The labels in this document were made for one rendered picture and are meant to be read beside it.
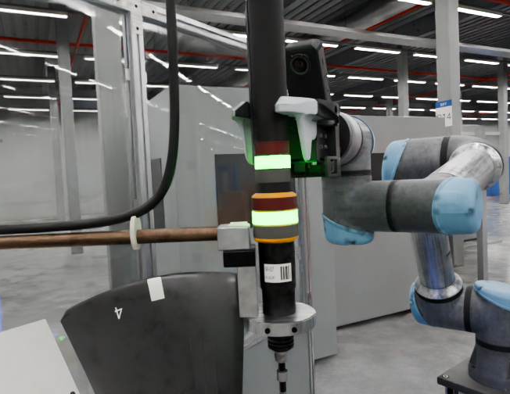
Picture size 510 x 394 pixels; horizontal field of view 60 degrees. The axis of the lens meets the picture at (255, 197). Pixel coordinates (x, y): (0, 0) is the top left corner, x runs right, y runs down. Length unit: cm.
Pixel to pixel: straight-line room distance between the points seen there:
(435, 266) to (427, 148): 31
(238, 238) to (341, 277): 401
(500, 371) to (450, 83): 636
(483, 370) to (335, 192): 74
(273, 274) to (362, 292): 421
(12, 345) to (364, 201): 54
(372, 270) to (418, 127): 160
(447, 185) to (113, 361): 46
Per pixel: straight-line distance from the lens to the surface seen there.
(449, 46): 749
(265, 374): 176
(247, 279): 42
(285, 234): 40
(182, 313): 56
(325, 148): 50
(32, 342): 76
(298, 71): 52
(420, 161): 99
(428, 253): 113
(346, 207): 65
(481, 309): 122
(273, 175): 40
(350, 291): 451
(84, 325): 57
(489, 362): 126
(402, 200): 62
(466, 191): 61
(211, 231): 42
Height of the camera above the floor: 157
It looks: 3 degrees down
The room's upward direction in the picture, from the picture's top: 3 degrees counter-clockwise
